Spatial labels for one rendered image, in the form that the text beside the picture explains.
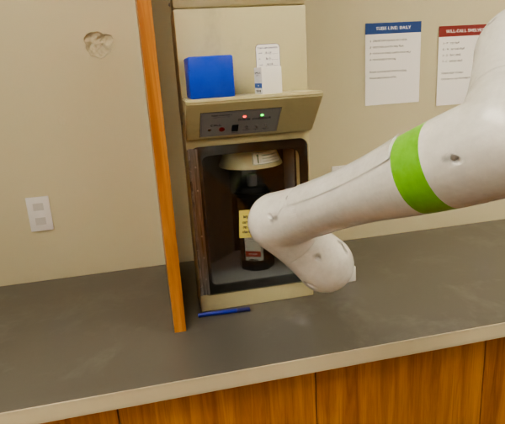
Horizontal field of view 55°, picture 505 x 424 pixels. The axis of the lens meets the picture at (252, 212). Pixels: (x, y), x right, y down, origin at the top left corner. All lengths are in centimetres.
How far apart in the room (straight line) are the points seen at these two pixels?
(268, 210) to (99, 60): 97
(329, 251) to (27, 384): 72
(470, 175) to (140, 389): 79
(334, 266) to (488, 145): 42
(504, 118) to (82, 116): 133
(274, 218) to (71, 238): 104
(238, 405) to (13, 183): 100
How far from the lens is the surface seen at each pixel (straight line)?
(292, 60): 128
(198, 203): 125
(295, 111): 120
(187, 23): 123
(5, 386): 124
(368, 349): 119
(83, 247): 175
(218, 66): 113
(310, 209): 76
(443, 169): 60
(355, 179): 69
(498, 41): 69
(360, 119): 182
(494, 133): 57
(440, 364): 136
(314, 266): 89
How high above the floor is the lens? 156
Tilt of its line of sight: 16 degrees down
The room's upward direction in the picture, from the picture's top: 4 degrees counter-clockwise
